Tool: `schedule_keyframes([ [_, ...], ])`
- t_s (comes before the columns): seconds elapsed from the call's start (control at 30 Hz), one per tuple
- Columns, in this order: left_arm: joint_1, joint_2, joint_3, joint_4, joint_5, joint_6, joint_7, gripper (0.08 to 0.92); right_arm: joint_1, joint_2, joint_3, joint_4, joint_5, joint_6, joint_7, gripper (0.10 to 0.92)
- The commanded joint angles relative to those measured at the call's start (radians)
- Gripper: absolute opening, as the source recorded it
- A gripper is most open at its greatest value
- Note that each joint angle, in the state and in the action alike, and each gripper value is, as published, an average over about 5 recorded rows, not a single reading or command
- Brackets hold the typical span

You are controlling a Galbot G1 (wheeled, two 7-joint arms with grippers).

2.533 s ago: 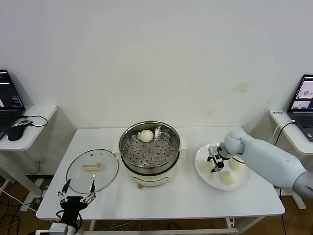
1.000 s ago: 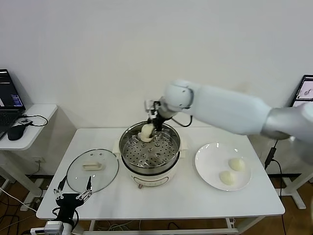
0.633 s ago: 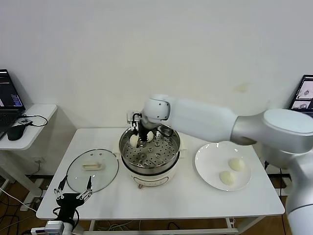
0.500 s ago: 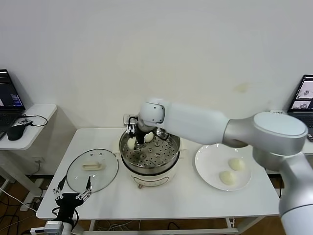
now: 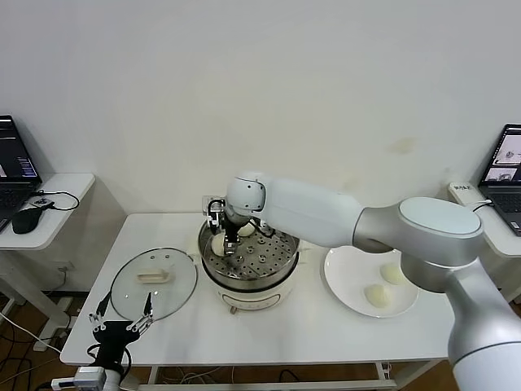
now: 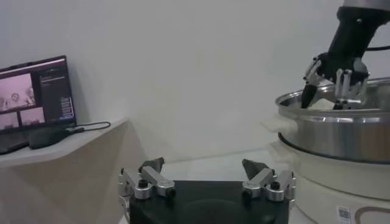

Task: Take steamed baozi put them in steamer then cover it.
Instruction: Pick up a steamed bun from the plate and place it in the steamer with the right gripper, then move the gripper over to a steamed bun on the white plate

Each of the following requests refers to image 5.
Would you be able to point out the white table frame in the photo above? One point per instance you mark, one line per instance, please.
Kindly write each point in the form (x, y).
(325, 385)

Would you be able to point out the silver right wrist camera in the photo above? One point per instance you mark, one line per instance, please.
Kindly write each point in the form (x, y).
(207, 199)

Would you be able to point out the grey laptop with pink screen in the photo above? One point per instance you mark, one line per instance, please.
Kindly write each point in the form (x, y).
(504, 155)

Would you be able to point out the white labelled power strip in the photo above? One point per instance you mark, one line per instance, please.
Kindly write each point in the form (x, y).
(464, 191)

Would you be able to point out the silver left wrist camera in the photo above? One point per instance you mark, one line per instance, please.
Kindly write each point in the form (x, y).
(89, 376)

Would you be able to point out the black computer mouse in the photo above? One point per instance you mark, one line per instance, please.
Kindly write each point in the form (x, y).
(25, 221)

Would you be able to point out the white steamed baozi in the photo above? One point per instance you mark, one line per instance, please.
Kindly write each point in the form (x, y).
(390, 273)
(246, 232)
(217, 245)
(376, 294)

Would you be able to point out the black laptop with dark screen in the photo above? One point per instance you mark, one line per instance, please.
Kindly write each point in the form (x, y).
(16, 155)

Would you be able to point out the white wall socket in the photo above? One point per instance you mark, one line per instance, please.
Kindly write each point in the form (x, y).
(65, 267)

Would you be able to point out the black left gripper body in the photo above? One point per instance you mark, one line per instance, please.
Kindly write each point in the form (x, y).
(116, 342)

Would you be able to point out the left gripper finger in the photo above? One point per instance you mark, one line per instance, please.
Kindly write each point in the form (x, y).
(149, 305)
(102, 307)

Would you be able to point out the white side desk with mouse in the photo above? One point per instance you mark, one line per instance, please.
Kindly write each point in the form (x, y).
(61, 228)

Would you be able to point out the perforated steel steamer basket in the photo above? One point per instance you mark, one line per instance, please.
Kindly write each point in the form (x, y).
(268, 260)

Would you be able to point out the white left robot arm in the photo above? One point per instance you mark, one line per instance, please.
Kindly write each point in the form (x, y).
(114, 380)

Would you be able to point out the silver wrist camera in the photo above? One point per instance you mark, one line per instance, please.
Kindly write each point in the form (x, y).
(89, 376)
(207, 199)

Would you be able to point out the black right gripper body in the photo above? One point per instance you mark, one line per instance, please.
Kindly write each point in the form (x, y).
(233, 230)

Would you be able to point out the cream electric cooker pot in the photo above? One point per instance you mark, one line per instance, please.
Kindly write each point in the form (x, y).
(252, 299)

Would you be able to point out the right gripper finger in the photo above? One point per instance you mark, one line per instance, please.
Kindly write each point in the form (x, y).
(231, 248)
(217, 228)

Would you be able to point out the small black usb hub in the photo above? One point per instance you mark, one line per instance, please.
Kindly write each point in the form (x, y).
(42, 202)

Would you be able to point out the white round plate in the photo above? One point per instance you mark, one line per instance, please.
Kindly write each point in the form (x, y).
(346, 293)

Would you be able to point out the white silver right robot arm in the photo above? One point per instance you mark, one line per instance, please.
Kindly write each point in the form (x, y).
(317, 212)

